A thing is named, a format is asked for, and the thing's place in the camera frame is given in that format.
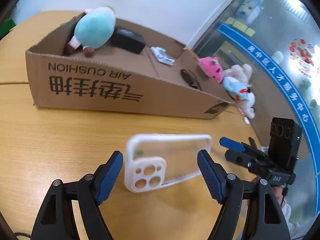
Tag blue elephant plush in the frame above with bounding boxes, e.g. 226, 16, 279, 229
222, 76, 249, 101

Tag green cloth table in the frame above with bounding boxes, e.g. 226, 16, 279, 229
0, 19, 16, 40

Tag black sunglasses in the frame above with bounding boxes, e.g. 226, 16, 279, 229
180, 69, 202, 91

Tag yellow sticky notes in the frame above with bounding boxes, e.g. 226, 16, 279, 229
225, 17, 256, 37

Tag beige bunny plush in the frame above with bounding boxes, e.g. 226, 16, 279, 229
223, 64, 253, 86

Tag pig plush teal shorts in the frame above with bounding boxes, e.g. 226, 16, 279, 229
64, 6, 116, 57

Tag pink bear plush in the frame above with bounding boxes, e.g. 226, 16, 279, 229
198, 56, 224, 83

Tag person right hand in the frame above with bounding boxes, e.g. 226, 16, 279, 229
272, 186, 285, 207

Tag blue cartoon tissue pack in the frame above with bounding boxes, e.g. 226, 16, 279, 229
235, 0, 264, 24

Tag white clear phone case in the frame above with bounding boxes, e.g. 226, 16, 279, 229
124, 134, 213, 193

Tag white dog plush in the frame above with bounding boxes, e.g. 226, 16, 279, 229
238, 92, 255, 119

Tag white grey stapler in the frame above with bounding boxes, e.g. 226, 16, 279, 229
150, 47, 175, 66

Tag brown cardboard box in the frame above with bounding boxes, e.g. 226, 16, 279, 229
25, 15, 234, 119

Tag pink transparent pen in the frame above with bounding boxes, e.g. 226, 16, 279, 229
235, 103, 246, 116

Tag black pen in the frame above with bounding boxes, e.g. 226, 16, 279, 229
248, 137, 257, 149

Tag black box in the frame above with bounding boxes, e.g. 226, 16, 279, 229
111, 27, 146, 54

